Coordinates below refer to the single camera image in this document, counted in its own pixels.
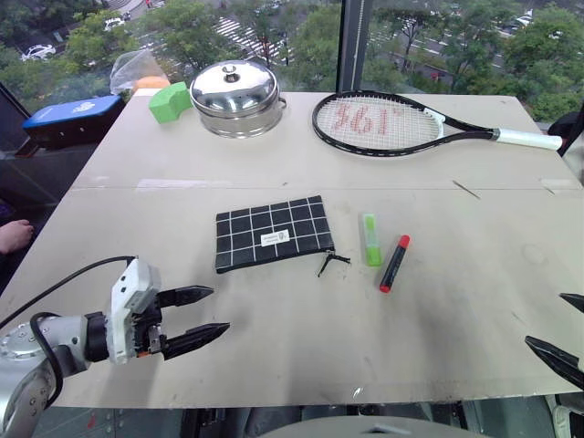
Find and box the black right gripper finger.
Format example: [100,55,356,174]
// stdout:
[558,292,584,314]
[524,335,584,391]

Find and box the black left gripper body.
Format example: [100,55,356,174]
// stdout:
[128,291,168,359]

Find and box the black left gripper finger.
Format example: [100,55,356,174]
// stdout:
[157,285,215,311]
[162,322,231,361]

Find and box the black grid pencil pouch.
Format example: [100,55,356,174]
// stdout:
[214,194,352,278]

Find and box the blue black padded case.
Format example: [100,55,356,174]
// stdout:
[22,94,127,150]

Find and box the bystander bare hand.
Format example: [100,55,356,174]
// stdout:
[0,219,35,255]

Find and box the black red marker pen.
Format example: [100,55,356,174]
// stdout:
[379,234,412,294]

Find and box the green highlighter marker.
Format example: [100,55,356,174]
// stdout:
[361,213,384,269]

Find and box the green foam block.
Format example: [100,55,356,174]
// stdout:
[148,81,194,125]

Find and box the stainless steel lidded pot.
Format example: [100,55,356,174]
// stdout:
[189,60,289,139]

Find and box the orange round object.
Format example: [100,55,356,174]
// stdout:
[135,75,172,90]

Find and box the clear plastic bag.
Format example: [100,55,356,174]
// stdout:
[110,48,166,96]

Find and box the black white tennis racket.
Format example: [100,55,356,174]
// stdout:
[311,90,564,160]

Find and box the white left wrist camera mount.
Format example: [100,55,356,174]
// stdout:
[104,257,162,366]

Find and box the black window frame post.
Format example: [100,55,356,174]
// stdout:
[335,0,377,95]

